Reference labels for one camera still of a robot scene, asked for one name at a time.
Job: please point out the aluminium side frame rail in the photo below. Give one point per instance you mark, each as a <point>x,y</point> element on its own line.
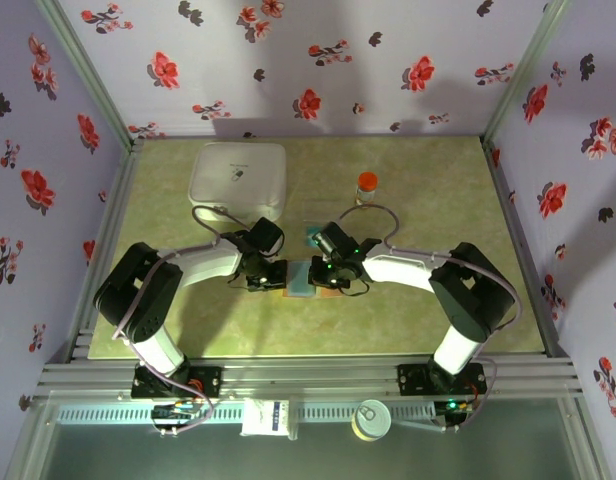
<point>513,225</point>
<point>113,220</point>

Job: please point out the white paper packet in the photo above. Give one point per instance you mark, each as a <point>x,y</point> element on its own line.
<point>260,417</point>

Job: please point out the teal credit card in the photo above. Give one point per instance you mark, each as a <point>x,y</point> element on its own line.
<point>312,239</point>

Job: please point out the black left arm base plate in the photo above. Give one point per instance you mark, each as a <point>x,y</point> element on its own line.
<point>208,380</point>

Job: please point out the aluminium corner post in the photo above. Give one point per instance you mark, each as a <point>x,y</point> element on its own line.
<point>522,75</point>
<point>90,75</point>

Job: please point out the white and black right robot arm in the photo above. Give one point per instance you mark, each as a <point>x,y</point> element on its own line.
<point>398,270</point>

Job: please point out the orange capped small bottle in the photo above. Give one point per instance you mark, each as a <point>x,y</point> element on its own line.
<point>367,181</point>

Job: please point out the blue picture credit card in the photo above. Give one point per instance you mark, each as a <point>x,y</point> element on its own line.
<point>299,278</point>

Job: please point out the white medicine case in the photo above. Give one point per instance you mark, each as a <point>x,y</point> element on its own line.
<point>238,165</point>

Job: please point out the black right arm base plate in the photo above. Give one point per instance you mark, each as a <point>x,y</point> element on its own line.
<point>413,380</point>

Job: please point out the aluminium front frame rail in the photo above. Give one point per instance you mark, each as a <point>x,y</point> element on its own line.
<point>308,375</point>

